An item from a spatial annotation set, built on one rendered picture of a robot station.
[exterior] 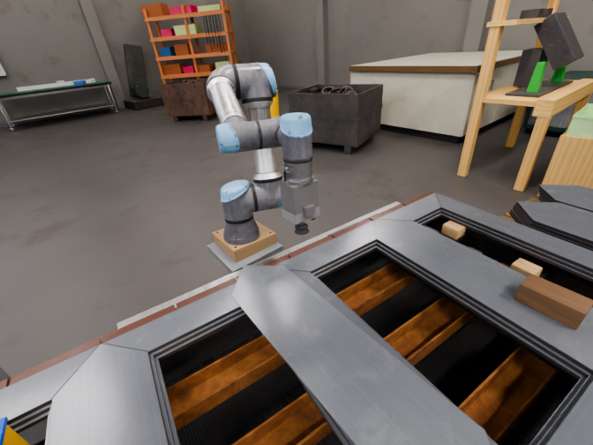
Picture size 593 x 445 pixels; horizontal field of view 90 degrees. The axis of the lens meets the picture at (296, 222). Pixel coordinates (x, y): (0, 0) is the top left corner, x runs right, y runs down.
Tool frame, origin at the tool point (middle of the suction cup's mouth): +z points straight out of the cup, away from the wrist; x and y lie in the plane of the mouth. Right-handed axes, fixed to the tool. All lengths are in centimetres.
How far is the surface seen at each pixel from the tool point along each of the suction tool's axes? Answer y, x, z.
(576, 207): 88, -42, 7
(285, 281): -9.0, -3.4, 11.3
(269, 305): -17.2, -7.9, 12.0
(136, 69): 177, 1077, -71
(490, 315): 22, -44, 13
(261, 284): -14.9, -0.1, 11.4
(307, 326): -13.8, -19.3, 12.4
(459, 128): 388, 147, 43
